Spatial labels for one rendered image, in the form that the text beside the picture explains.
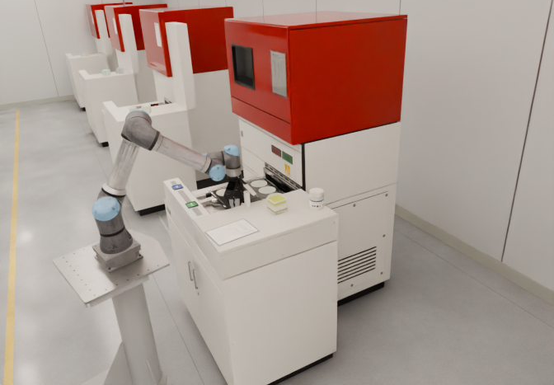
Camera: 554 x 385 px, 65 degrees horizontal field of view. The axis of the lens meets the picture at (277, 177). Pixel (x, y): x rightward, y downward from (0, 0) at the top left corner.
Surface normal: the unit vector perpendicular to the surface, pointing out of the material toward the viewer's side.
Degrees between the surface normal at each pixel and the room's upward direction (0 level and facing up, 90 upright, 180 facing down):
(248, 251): 90
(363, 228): 90
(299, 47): 90
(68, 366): 0
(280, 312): 90
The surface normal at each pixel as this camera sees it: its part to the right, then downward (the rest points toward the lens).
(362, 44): 0.48, 0.33
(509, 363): -0.04, -0.91
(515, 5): -0.88, 0.23
